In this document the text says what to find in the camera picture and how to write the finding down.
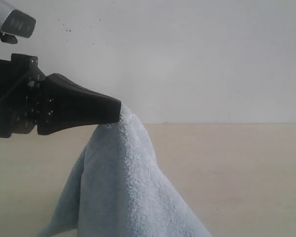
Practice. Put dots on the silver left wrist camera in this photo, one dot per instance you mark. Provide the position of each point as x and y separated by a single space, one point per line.
14 23

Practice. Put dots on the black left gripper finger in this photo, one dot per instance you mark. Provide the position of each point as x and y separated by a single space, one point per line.
64 104

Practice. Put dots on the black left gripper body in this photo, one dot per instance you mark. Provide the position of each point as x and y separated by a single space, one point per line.
20 80

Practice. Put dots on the light blue fluffy towel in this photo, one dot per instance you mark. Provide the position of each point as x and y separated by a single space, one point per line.
116 189

